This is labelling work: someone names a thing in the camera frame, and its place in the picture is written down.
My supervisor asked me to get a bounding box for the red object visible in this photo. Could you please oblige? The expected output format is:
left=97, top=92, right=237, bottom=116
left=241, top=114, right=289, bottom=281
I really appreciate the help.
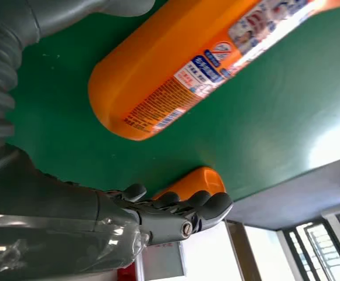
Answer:
left=116, top=263, right=138, bottom=281

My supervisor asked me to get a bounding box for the green table mat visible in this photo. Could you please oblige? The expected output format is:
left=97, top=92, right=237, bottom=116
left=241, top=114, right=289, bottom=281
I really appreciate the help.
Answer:
left=5, top=0, right=340, bottom=203

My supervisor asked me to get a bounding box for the barred window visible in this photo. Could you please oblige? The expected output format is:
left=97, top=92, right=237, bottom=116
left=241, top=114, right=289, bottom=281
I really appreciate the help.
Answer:
left=276, top=203, right=340, bottom=281

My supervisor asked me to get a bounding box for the brown wooden post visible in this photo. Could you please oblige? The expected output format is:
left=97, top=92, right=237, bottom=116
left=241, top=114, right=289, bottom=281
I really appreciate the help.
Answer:
left=225, top=220, right=262, bottom=281

